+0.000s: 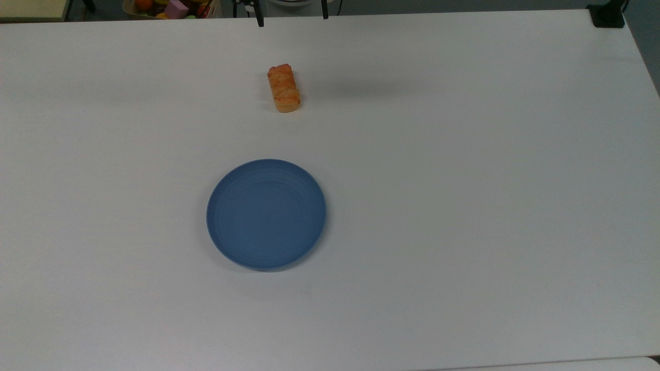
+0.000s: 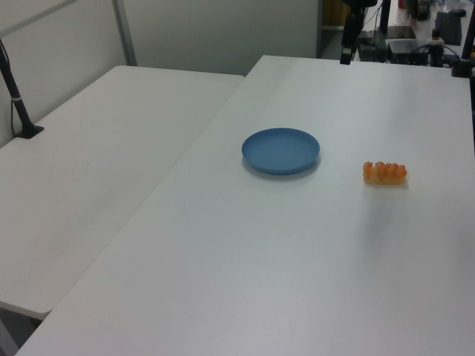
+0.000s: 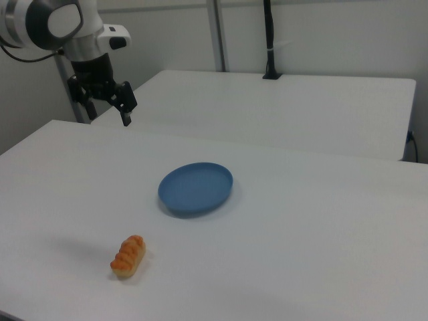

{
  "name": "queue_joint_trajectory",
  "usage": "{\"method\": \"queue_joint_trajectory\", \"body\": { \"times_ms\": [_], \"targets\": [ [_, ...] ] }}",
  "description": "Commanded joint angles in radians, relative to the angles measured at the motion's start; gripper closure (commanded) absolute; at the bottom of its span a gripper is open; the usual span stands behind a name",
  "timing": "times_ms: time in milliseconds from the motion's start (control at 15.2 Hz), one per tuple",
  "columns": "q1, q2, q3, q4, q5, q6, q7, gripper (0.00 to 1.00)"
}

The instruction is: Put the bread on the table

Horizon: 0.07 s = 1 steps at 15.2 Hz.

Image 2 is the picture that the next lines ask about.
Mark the black case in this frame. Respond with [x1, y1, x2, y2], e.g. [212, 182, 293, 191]
[433, 10, 465, 45]

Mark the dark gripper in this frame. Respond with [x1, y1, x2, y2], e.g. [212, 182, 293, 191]
[339, 0, 379, 66]

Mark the yellow wooden board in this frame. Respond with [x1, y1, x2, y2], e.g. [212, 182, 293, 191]
[321, 0, 346, 30]

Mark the orange glazed bread loaf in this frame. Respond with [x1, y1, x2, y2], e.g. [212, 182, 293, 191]
[361, 160, 408, 186]

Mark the blue round plate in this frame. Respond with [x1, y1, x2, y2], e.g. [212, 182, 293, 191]
[240, 127, 321, 176]

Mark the black box with ports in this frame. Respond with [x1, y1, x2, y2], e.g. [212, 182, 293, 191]
[387, 39, 432, 66]

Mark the black pole stand with base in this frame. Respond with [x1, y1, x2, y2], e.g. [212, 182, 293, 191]
[0, 36, 45, 140]

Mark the black camera clamp stand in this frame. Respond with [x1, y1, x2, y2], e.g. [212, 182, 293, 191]
[451, 22, 475, 79]

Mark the black electronics box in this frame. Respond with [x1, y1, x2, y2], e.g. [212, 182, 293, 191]
[358, 30, 387, 62]

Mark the thin black upright pole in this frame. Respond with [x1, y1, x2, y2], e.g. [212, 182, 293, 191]
[380, 0, 392, 35]

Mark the white side table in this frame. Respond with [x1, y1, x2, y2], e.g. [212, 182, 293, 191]
[0, 65, 246, 320]

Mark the grey partition frame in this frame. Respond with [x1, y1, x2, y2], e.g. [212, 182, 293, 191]
[0, 0, 139, 68]

